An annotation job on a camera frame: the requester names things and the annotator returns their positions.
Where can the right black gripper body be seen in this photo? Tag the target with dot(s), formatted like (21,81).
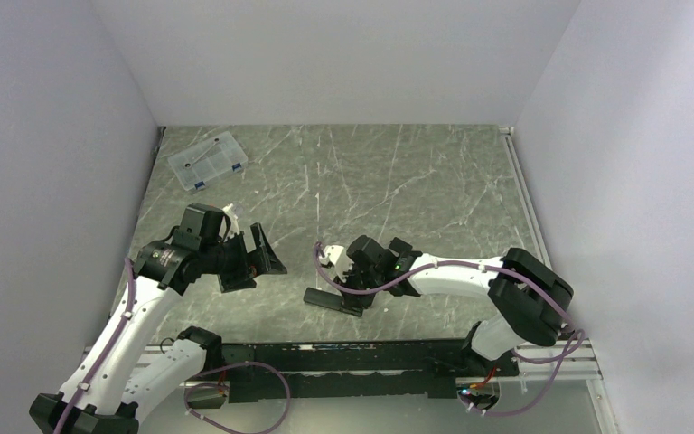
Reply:
(374,277)

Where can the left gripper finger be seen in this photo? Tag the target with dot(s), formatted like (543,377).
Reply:
(230,282)
(263,259)

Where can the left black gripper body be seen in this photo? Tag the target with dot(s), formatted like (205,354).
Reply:
(235,256)

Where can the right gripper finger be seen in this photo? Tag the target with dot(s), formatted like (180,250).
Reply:
(353,281)
(350,308)

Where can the black remote control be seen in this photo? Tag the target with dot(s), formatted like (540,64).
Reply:
(320,298)

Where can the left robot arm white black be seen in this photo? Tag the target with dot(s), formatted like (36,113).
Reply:
(106,394)

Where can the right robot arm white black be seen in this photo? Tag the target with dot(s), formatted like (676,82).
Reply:
(530,299)

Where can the clear plastic organizer box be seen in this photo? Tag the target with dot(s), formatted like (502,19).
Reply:
(205,162)

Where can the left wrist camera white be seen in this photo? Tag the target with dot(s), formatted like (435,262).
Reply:
(233,211)

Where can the aluminium side rail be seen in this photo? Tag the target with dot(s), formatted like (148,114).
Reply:
(506,137)

